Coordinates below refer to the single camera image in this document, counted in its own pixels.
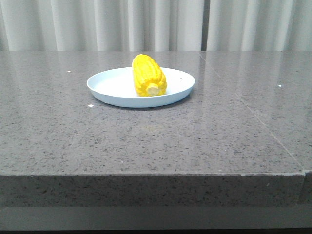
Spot yellow corn cob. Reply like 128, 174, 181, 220
132, 54, 167, 97

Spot light blue round plate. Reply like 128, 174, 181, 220
87, 67, 195, 108

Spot white pleated curtain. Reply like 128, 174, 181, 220
0, 0, 312, 51

